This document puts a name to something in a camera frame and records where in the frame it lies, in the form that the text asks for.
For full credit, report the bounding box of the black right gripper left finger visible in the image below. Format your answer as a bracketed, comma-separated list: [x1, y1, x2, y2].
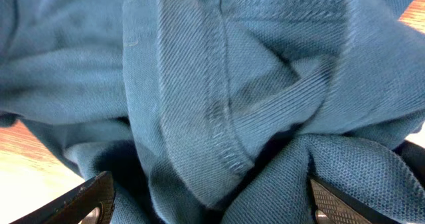
[11, 171, 115, 224]

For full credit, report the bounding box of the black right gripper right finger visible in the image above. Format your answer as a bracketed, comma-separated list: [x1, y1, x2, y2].
[308, 140, 425, 224]

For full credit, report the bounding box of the blue polo shirt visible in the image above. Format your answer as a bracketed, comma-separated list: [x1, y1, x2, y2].
[1, 0, 424, 223]

